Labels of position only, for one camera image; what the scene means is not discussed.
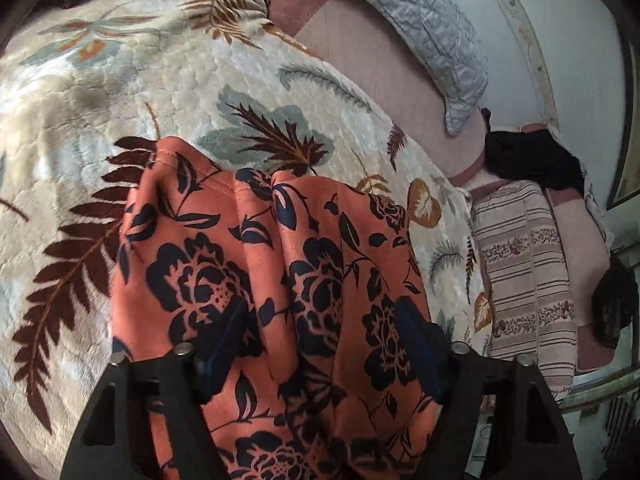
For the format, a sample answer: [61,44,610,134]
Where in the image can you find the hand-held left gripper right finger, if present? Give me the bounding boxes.
[395,296,583,480]

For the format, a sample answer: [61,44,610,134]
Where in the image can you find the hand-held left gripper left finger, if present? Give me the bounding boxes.
[60,299,251,480]

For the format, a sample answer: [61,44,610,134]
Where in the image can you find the orange floral garment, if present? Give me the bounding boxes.
[111,136,453,480]

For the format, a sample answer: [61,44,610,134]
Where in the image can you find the striped folded cloth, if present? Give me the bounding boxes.
[470,180,579,402]

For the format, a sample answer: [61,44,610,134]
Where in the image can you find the glass table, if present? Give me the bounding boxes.
[550,362,640,413]

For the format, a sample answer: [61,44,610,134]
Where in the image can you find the dark bag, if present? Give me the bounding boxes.
[591,260,639,349]

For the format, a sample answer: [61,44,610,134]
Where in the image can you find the black cloth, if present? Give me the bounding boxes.
[482,110,587,192]

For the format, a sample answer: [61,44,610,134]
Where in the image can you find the pink bed sheet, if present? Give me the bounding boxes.
[267,0,617,376]

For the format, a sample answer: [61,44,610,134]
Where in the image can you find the cream leaf print blanket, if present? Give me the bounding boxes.
[0,0,495,441]

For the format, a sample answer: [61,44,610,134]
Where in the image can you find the grey quilted pillow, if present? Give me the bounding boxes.
[300,0,490,137]

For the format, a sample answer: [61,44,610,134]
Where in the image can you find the framed wall picture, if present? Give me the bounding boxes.
[605,35,640,212]

